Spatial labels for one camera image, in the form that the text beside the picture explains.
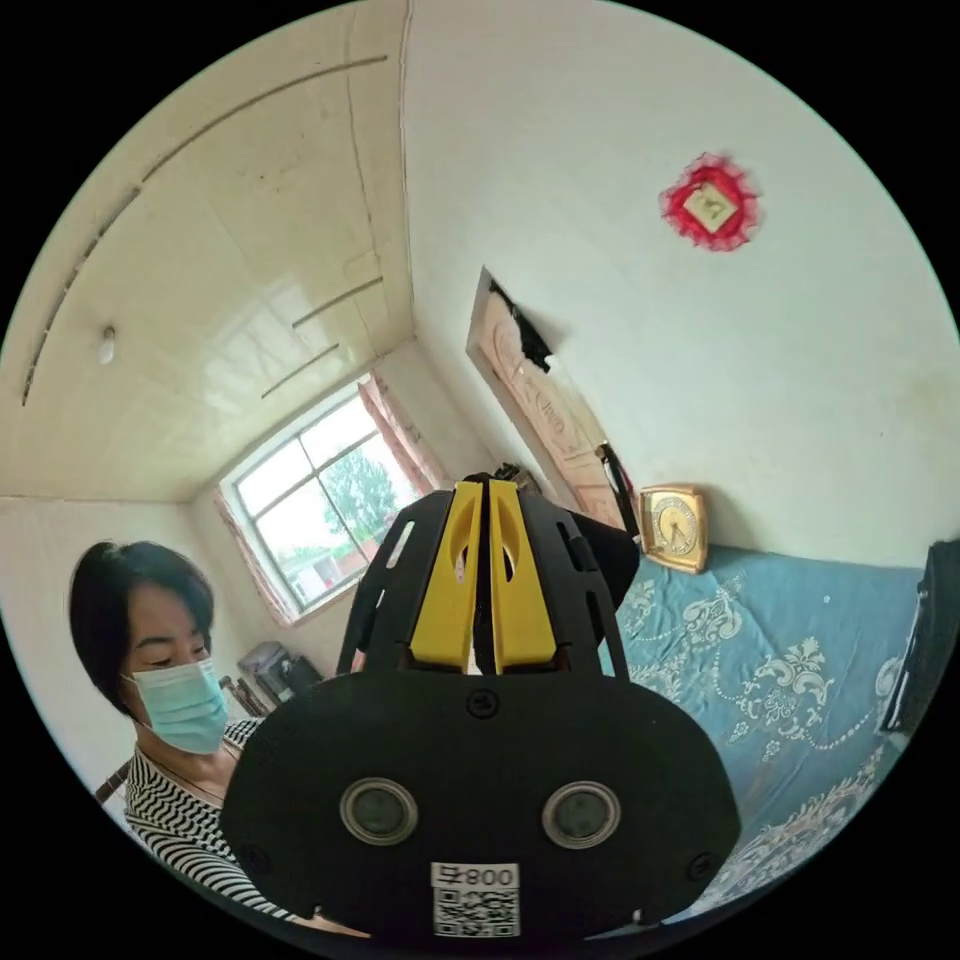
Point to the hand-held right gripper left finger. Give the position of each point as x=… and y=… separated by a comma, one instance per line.
x=444, y=600

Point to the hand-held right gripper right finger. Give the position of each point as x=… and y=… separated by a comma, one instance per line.
x=519, y=607

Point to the black long pants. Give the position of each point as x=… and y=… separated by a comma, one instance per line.
x=609, y=559

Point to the window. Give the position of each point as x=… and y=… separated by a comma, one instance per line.
x=330, y=502

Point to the pink curtain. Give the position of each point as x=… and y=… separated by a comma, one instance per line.
x=405, y=442

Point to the gold square clock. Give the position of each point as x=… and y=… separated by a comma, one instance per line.
x=675, y=529

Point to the pink wooden door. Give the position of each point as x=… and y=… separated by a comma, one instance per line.
x=540, y=405

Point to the bed with blue printed sheet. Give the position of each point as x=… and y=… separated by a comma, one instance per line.
x=795, y=592

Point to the person's body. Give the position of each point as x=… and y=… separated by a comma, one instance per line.
x=161, y=652

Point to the ceiling light bulb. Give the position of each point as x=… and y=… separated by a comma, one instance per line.
x=107, y=345

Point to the red wall ornament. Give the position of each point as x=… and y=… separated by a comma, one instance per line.
x=711, y=202

